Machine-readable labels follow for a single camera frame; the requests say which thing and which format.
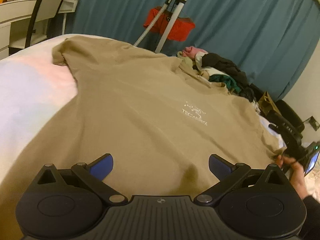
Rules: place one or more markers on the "blue curtain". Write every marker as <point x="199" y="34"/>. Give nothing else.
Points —
<point x="270" y="40"/>

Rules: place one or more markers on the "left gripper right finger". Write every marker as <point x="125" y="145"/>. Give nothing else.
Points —
<point x="230" y="177"/>

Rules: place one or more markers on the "beige t-shirt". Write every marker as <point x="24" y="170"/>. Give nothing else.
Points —
<point x="140" y="114"/>

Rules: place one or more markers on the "garment steamer pole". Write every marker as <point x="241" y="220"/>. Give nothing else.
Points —
<point x="179" y="6"/>

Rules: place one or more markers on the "pile of mixed clothes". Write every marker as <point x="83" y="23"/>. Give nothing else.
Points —
<point x="216" y="69"/>

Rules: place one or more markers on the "person right hand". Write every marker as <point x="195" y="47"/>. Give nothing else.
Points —
<point x="297" y="174"/>

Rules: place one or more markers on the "red garment on hanger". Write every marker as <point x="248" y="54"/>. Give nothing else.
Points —
<point x="180" y="29"/>

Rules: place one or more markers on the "white desk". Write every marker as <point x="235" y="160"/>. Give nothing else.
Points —
<point x="15" y="18"/>

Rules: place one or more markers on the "wall power socket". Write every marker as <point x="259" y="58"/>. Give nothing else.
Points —
<point x="314" y="123"/>

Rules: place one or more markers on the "brown paper bag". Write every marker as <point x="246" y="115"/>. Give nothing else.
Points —
<point x="266" y="104"/>

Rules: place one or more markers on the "white black chair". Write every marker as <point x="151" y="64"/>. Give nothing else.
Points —
<point x="43" y="10"/>

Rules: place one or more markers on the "white pastel bed duvet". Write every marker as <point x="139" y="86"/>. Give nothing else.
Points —
<point x="32" y="87"/>

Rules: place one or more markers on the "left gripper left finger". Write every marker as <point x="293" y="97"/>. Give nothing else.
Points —
<point x="92" y="176"/>

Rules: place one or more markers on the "black armchair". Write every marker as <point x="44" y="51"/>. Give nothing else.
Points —
<point x="290" y="115"/>

